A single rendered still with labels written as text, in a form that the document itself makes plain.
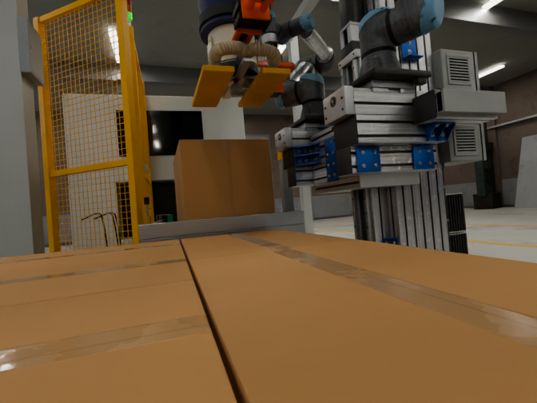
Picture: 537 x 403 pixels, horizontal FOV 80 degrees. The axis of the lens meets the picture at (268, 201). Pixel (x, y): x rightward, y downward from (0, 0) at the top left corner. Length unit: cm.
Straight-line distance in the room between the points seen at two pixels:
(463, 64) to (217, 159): 111
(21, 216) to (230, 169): 121
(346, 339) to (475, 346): 8
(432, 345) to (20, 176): 209
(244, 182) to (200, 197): 21
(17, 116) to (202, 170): 117
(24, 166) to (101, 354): 193
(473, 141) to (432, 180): 25
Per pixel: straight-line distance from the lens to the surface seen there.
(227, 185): 140
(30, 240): 214
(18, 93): 226
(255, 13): 103
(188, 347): 26
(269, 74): 112
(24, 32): 235
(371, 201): 136
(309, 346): 24
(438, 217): 150
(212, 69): 106
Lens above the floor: 64
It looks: 1 degrees up
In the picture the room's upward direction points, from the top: 5 degrees counter-clockwise
